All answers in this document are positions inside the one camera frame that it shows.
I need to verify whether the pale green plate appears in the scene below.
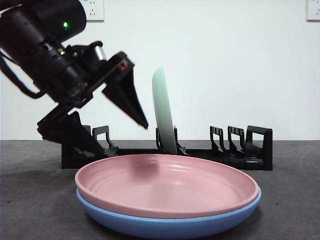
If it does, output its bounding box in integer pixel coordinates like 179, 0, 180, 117
151, 66, 179, 155

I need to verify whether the pink plate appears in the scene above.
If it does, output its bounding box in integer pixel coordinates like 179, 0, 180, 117
74, 153, 259, 220

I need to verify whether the blue plate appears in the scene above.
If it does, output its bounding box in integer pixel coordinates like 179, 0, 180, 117
75, 187, 262, 237

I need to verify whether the black plastic plate rack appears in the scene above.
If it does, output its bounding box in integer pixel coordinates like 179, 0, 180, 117
61, 124, 274, 172

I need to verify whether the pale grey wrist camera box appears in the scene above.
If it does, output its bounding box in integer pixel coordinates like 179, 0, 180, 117
88, 41, 109, 63

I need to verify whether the white wall socket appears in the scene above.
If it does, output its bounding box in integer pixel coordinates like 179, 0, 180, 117
83, 0, 105, 22
306, 0, 320, 22

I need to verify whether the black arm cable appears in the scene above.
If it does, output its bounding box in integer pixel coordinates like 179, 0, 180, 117
0, 48, 48, 100

